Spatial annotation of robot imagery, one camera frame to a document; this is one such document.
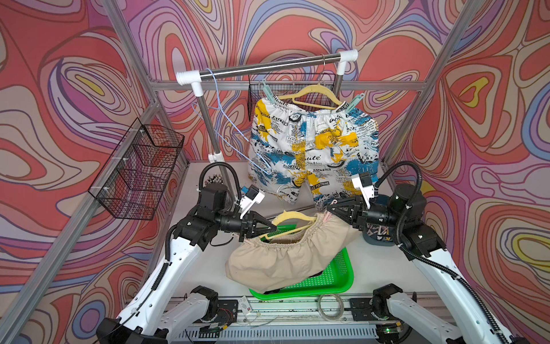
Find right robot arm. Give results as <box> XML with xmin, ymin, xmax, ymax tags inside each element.
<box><xmin>327</xmin><ymin>161</ymin><xmax>528</xmax><ymax>343</ymax></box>

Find green clothespin near rack top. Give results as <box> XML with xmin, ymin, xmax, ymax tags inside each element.
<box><xmin>262</xmin><ymin>80</ymin><xmax>275</xmax><ymax>103</ymax></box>

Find black wire basket wall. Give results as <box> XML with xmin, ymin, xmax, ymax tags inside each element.
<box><xmin>88</xmin><ymin>119</ymin><xmax>185</xmax><ymax>221</ymax></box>
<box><xmin>247</xmin><ymin>71</ymin><xmax>335</xmax><ymax>120</ymax></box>

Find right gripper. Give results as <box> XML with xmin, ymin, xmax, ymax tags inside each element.
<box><xmin>327</xmin><ymin>195</ymin><xmax>404</xmax><ymax>232</ymax></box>

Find clear tape roll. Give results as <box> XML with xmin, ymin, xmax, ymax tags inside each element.
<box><xmin>317</xmin><ymin>294</ymin><xmax>345</xmax><ymax>322</ymax></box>

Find yellow hanger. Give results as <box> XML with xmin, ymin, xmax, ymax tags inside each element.
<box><xmin>276</xmin><ymin>54</ymin><xmax>347</xmax><ymax>112</ymax></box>
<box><xmin>259</xmin><ymin>209</ymin><xmax>319</xmax><ymax>242</ymax></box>

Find black wire basket back wall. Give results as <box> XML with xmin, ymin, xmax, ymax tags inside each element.
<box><xmin>247</xmin><ymin>71</ymin><xmax>335</xmax><ymax>120</ymax></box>

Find clothes rack with steel bar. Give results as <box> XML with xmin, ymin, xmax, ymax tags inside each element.
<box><xmin>175</xmin><ymin>49</ymin><xmax>360</xmax><ymax>194</ymax></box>

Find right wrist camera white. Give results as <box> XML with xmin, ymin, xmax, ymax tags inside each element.
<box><xmin>352</xmin><ymin>172</ymin><xmax>378</xmax><ymax>209</ymax></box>

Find dark teal clothespin bin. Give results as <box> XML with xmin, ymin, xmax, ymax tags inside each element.
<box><xmin>362</xmin><ymin>195</ymin><xmax>398</xmax><ymax>247</ymax></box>

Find cup of pens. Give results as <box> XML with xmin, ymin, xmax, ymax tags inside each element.
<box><xmin>203</xmin><ymin>173</ymin><xmax>224</xmax><ymax>186</ymax></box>

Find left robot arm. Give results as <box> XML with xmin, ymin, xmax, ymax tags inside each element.
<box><xmin>96</xmin><ymin>162</ymin><xmax>276</xmax><ymax>343</ymax></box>

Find yellow hanger front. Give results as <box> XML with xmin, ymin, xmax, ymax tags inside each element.
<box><xmin>276</xmin><ymin>54</ymin><xmax>347</xmax><ymax>112</ymax></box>

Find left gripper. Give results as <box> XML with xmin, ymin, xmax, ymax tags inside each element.
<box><xmin>213</xmin><ymin>211</ymin><xmax>275</xmax><ymax>245</ymax></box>

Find green clothespin on printed shorts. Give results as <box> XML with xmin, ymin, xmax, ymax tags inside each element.
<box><xmin>335</xmin><ymin>93</ymin><xmax>366</xmax><ymax>113</ymax></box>

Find black wire basket left wall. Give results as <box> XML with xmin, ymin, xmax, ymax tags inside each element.
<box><xmin>88</xmin><ymin>119</ymin><xmax>185</xmax><ymax>221</ymax></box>

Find printed white blue yellow shorts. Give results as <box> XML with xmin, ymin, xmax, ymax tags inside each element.
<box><xmin>249</xmin><ymin>97</ymin><xmax>380</xmax><ymax>212</ymax></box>

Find green plastic basket tray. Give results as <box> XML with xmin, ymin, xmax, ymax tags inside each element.
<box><xmin>249</xmin><ymin>248</ymin><xmax>355</xmax><ymax>301</ymax></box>

